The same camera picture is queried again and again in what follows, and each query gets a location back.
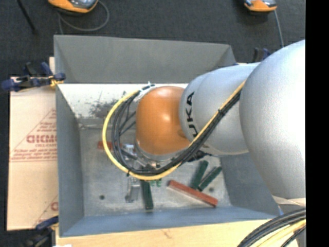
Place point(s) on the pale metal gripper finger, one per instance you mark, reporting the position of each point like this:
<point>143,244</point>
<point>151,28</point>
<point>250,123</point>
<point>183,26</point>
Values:
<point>128,192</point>
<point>135,193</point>

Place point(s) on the red-brown flat block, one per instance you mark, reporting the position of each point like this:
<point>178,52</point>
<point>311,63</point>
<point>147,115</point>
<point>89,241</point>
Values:
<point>101,145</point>
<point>192,193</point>

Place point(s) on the grey metal bin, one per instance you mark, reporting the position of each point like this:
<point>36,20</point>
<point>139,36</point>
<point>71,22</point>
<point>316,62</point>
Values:
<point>102,60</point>

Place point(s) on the brown cardboard board red print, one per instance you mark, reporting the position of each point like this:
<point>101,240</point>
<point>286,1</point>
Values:
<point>30,163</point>

